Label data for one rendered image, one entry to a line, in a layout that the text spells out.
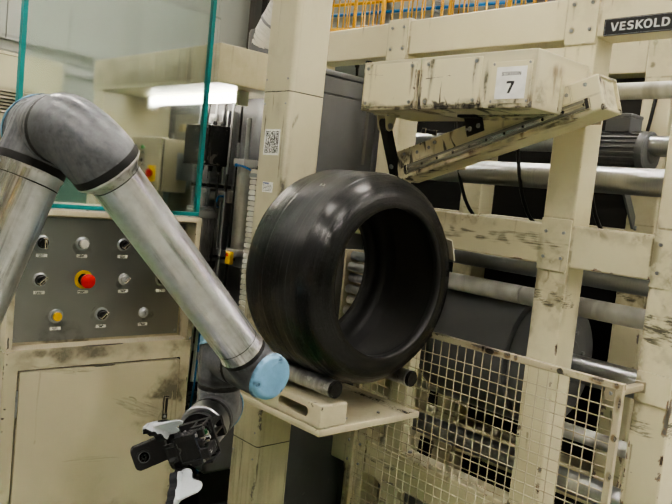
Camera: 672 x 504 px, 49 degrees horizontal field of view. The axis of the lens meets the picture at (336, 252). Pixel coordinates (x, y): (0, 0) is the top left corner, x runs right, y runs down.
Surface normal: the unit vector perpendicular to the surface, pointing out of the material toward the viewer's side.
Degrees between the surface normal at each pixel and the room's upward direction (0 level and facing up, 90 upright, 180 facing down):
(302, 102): 90
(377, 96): 90
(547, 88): 90
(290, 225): 64
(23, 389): 90
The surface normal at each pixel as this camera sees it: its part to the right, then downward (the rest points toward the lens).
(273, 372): 0.69, 0.19
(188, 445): -0.13, 0.10
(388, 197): 0.65, -0.06
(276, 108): -0.74, -0.02
